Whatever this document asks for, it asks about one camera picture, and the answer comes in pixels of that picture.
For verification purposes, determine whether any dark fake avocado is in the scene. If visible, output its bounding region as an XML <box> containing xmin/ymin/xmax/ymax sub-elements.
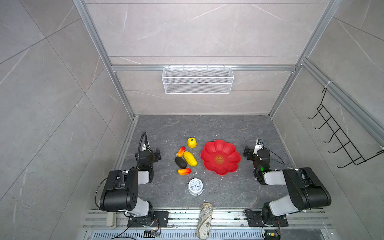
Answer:
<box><xmin>175</xmin><ymin>157</ymin><xmax>188</xmax><ymax>169</ymax></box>

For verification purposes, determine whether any red-yellow fake mango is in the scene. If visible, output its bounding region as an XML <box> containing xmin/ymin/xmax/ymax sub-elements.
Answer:
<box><xmin>177</xmin><ymin>147</ymin><xmax>186</xmax><ymax>158</ymax></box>
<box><xmin>178</xmin><ymin>168</ymin><xmax>192</xmax><ymax>176</ymax></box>

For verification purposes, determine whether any long yellow fake fruit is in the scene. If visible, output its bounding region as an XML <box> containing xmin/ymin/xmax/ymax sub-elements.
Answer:
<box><xmin>183</xmin><ymin>151</ymin><xmax>198</xmax><ymax>167</ymax></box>

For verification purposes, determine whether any small yellow fake fruit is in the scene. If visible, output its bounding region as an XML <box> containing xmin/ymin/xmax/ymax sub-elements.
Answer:
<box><xmin>188</xmin><ymin>138</ymin><xmax>197</xmax><ymax>149</ymax></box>

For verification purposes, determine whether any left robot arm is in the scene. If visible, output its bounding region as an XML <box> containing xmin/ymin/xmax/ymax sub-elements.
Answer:
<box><xmin>94</xmin><ymin>132</ymin><xmax>161</xmax><ymax>222</ymax></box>

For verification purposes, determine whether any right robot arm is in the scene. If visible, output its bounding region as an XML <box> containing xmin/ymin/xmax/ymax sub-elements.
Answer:
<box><xmin>243</xmin><ymin>145</ymin><xmax>332</xmax><ymax>226</ymax></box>

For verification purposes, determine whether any red flower-shaped fruit bowl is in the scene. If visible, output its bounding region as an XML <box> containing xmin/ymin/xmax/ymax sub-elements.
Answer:
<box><xmin>201</xmin><ymin>140</ymin><xmax>242</xmax><ymax>176</ymax></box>

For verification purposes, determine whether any white alarm clock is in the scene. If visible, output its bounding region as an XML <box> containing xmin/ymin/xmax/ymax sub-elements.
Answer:
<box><xmin>188</xmin><ymin>178</ymin><xmax>204</xmax><ymax>196</ymax></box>

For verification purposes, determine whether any patterned cylinder roll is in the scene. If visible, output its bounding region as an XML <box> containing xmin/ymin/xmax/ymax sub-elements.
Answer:
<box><xmin>197</xmin><ymin>203</ymin><xmax>214</xmax><ymax>240</ymax></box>

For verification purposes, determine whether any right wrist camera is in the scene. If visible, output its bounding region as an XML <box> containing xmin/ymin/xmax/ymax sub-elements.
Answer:
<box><xmin>254</xmin><ymin>138</ymin><xmax>264</xmax><ymax>152</ymax></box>

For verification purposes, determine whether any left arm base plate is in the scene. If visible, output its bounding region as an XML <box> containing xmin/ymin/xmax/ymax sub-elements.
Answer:
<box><xmin>125</xmin><ymin>211</ymin><xmax>170</xmax><ymax>228</ymax></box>

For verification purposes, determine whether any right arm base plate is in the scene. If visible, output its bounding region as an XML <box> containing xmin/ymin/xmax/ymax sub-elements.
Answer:
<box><xmin>244</xmin><ymin>209</ymin><xmax>289</xmax><ymax>227</ymax></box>

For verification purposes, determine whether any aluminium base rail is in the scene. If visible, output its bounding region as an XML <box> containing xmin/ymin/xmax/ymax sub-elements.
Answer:
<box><xmin>75</xmin><ymin>209</ymin><xmax>338</xmax><ymax>240</ymax></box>

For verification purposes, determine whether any white wire mesh basket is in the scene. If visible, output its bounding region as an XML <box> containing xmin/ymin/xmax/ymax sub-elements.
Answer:
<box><xmin>162</xmin><ymin>66</ymin><xmax>234</xmax><ymax>95</ymax></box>

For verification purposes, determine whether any black wire hook rack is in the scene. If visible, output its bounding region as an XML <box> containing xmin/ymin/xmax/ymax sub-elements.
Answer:
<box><xmin>308</xmin><ymin>88</ymin><xmax>384</xmax><ymax>169</ymax></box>

